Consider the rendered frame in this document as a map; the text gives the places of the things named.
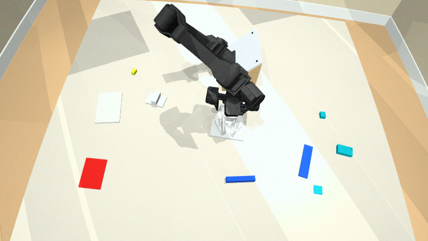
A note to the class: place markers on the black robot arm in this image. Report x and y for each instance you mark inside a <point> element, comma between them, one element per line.
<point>213,52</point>

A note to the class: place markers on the red flat plate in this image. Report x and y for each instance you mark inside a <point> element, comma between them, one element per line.
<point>93,173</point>

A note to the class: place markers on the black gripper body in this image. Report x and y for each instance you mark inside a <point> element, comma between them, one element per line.
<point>213,95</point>

